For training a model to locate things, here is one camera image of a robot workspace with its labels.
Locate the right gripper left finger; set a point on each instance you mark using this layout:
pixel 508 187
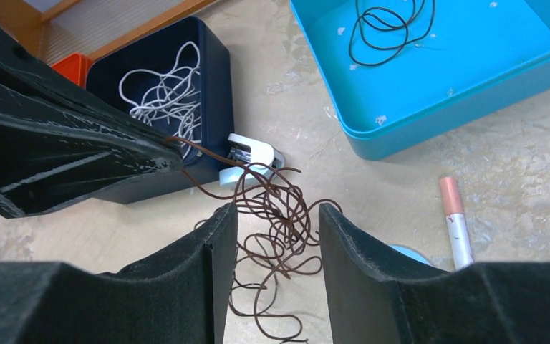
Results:
pixel 179 294

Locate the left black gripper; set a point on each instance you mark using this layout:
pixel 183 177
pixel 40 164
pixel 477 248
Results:
pixel 59 144

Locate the white blue small device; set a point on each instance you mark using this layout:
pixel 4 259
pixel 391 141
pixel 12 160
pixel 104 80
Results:
pixel 247 150

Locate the dark blue square tray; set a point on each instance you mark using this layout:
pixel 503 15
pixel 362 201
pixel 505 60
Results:
pixel 176 80

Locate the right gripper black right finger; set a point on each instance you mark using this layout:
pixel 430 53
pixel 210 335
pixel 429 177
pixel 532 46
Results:
pixel 377 295

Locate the wooden shelf rack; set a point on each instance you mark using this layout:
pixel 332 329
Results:
pixel 50 30

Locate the orange white pen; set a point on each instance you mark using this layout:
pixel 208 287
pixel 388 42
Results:
pixel 456 223

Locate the orange square tray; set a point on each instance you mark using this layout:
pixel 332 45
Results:
pixel 74 67

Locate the teal square tray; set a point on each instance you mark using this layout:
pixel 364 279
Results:
pixel 401 72

